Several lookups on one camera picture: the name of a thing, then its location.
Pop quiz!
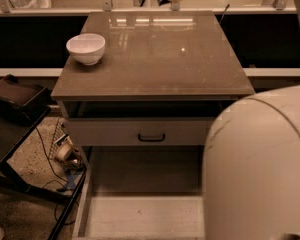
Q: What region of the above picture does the brown box on cart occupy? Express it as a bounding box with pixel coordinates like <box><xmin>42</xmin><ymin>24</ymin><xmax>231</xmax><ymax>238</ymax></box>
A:
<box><xmin>0</xmin><ymin>74</ymin><xmax>48</xmax><ymax>124</ymax></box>

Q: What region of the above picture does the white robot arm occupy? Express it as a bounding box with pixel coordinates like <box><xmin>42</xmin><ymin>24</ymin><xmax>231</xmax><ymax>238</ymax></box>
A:
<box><xmin>202</xmin><ymin>85</ymin><xmax>300</xmax><ymax>240</ymax></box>

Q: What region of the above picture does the black floor cable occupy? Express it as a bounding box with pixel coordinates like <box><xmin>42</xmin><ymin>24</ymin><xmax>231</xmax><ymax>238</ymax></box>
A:
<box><xmin>23</xmin><ymin>111</ymin><xmax>81</xmax><ymax>227</ymax></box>

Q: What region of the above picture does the white tape roll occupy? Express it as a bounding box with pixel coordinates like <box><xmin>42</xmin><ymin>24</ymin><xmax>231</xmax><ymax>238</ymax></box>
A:
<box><xmin>55</xmin><ymin>143</ymin><xmax>72</xmax><ymax>161</ymax></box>

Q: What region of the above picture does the white ceramic bowl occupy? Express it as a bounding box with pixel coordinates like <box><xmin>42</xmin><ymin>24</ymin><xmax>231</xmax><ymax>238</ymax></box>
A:
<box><xmin>66</xmin><ymin>33</ymin><xmax>106</xmax><ymax>65</ymax></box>

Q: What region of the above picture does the grey drawer cabinet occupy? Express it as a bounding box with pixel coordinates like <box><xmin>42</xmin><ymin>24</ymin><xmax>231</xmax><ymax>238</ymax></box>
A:
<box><xmin>52</xmin><ymin>11</ymin><xmax>254</xmax><ymax>158</ymax></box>

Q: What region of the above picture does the closed drawer with black handle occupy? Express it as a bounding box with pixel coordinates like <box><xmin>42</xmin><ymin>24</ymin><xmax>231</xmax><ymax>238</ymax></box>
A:
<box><xmin>64</xmin><ymin>118</ymin><xmax>212</xmax><ymax>146</ymax></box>

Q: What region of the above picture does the open bottom drawer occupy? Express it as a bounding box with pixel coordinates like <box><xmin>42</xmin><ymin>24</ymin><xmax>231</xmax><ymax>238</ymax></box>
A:
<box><xmin>72</xmin><ymin>147</ymin><xmax>205</xmax><ymax>240</ymax></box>

